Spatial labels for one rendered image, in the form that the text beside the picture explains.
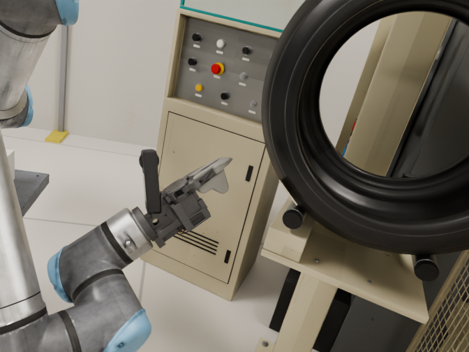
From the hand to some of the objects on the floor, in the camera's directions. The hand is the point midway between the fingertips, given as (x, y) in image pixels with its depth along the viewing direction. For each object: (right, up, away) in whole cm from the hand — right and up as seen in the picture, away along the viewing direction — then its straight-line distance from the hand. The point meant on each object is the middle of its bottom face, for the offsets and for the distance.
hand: (223, 158), depth 70 cm
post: (+21, -86, +77) cm, 117 cm away
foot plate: (+21, -86, +76) cm, 117 cm away
